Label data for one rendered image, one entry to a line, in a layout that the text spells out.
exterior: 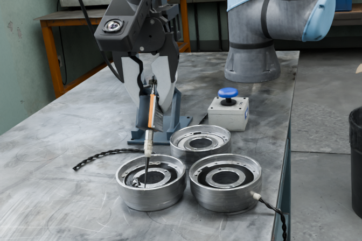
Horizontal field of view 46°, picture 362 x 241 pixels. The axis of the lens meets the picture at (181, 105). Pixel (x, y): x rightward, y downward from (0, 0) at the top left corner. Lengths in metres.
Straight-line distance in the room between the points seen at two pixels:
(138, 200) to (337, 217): 1.47
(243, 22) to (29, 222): 0.70
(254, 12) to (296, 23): 0.11
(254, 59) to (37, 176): 0.61
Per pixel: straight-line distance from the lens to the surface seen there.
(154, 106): 0.62
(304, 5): 1.03
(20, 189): 0.77
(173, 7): 0.64
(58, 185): 0.75
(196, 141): 0.76
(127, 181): 0.66
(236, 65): 1.13
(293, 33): 1.06
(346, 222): 1.98
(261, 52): 1.12
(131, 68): 0.62
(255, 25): 1.09
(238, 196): 0.60
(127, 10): 0.56
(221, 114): 0.84
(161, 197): 0.61
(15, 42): 2.90
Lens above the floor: 1.16
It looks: 21 degrees down
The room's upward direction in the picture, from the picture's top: 6 degrees counter-clockwise
